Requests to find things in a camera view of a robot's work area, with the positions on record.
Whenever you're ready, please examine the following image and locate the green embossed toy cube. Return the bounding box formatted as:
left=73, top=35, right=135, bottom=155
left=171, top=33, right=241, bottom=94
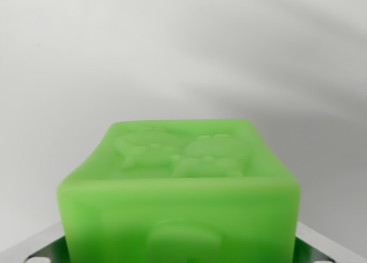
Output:
left=56, top=119, right=302, bottom=263

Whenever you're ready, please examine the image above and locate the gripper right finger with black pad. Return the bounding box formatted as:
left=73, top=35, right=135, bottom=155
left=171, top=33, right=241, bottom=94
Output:
left=292, top=220, right=367, bottom=263

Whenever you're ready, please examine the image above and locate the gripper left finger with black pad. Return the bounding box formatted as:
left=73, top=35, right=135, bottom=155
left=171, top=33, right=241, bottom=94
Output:
left=0, top=222, right=69, bottom=263

